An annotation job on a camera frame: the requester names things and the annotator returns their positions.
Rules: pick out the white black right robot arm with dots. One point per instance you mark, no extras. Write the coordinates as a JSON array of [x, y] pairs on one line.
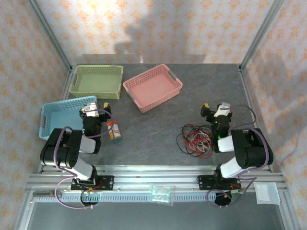
[[251, 148]]

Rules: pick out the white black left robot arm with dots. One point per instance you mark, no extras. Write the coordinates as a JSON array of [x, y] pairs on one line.
[[64, 148]]

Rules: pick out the blue plastic basket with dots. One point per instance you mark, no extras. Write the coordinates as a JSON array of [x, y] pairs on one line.
[[60, 115]]

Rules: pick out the orange capped pill bottle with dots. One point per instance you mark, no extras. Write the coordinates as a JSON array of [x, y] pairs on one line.
[[114, 129]]

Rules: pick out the green plastic basket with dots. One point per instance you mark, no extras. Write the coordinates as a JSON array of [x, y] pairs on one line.
[[98, 81]]

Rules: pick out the pink plastic basket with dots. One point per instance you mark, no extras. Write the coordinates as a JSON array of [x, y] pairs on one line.
[[151, 88]]

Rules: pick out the white flat packet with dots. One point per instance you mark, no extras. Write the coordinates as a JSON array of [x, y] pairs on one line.
[[266, 194]]

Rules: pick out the clear plastic bag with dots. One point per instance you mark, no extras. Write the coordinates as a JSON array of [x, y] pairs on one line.
[[160, 192]]

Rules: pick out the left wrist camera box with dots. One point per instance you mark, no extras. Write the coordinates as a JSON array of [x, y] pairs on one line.
[[92, 105]]

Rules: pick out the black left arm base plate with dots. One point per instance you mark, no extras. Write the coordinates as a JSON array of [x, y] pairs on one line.
[[108, 182]]

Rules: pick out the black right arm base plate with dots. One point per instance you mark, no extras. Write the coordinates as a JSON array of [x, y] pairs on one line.
[[204, 182]]

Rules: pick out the aluminium rail frame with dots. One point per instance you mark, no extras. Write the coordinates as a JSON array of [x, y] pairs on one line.
[[156, 172]]

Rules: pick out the aluminium corner post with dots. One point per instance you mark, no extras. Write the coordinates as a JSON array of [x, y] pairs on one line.
[[50, 33], [262, 33]]

